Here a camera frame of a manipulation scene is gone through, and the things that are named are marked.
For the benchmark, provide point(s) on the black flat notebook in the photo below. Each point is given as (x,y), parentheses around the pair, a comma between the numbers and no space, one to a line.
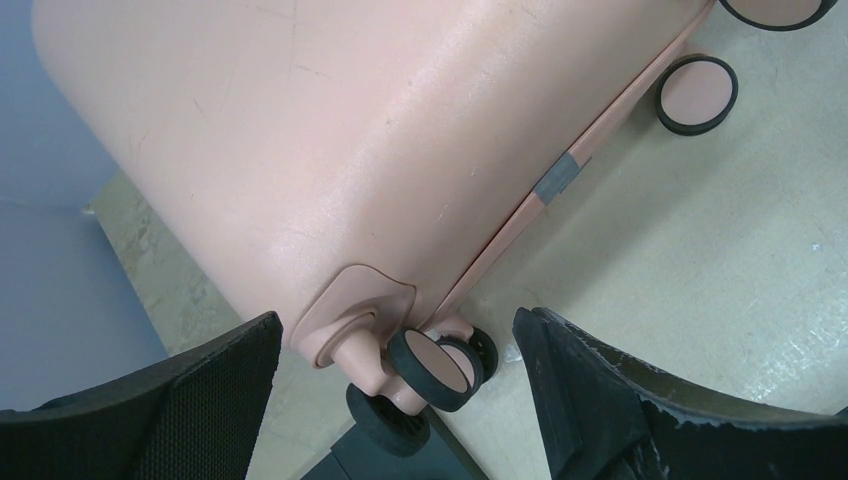
(354,456)

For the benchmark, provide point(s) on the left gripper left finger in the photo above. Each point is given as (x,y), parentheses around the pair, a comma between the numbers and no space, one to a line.
(195,415)

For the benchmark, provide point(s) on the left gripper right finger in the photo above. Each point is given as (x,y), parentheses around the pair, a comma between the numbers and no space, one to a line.
(605,414)

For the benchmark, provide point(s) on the pink suitcase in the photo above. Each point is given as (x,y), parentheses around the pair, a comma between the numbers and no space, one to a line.
(357,166)

